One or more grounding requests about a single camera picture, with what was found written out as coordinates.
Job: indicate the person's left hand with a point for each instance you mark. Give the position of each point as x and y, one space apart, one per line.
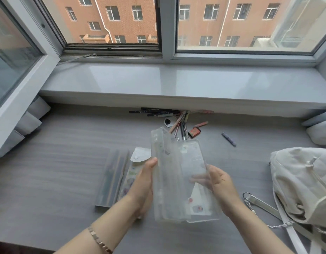
143 190

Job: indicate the person's right hand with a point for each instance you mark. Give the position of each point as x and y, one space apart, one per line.
223 190

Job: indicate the frosted plastic box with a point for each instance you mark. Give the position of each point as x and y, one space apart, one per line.
110 179

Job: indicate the cartoon sheep pencil pouch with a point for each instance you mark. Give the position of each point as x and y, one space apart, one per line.
139 154

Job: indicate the clear sticker pencil box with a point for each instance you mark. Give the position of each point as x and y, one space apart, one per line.
178 161

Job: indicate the small orange box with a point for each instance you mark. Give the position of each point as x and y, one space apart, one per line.
194 132

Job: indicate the orange highlighter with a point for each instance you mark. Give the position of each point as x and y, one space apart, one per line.
201 124

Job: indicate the white quilted backpack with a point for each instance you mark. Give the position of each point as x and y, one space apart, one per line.
297 169

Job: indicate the pile of pens and pencils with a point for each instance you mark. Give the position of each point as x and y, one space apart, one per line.
152 109

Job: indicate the person's right forearm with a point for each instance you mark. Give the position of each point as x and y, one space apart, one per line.
258 232

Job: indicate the person's left forearm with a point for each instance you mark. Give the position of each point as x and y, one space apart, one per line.
104 227

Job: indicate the grey wooden desk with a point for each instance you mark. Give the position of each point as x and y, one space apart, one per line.
60 145

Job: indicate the white sticker card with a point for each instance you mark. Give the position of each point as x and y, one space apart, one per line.
198 198

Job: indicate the white window sill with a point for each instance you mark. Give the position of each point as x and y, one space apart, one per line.
152 81

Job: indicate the pale blue curtain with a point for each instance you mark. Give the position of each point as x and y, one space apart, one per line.
321 132

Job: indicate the open white window sash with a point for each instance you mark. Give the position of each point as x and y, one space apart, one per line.
33 89

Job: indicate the brick apartment building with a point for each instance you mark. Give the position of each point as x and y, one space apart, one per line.
123 29

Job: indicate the white window frame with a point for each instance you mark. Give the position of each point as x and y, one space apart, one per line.
168 29

